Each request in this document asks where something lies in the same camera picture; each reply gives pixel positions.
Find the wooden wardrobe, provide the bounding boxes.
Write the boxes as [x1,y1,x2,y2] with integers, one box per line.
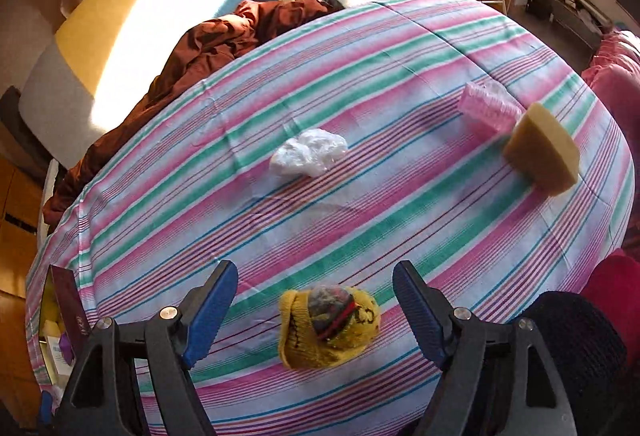
[0,156,56,427]

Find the grey yellow blue sofa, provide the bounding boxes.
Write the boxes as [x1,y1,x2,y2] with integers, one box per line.
[17,0,368,172]

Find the red clothing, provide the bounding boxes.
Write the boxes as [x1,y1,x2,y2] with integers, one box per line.
[582,251,640,347]

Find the brown quilt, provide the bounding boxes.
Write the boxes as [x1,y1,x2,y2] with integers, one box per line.
[42,0,336,234]

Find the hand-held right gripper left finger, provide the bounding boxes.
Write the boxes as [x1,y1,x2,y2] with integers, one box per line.
[52,260,239,436]

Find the dark knit clothing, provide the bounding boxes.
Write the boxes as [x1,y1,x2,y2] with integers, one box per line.
[520,291,628,436]

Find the crumpled clear plastic bag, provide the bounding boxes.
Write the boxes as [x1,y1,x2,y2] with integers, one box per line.
[270,129,348,178]

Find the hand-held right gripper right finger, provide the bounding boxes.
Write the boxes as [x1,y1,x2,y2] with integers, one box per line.
[392,260,578,436]

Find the brown sponge block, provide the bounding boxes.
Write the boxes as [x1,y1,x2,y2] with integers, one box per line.
[502,103,581,196]

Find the pink cloth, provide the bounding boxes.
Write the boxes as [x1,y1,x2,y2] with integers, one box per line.
[582,29,640,117]

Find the maroon tin box gold interior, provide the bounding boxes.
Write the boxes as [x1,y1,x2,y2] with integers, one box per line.
[37,263,91,387]

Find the black rolled mat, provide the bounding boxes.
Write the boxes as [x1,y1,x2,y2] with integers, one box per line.
[0,86,31,137]

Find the pink green striped bedsheet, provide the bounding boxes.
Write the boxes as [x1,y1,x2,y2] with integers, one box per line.
[25,0,636,436]

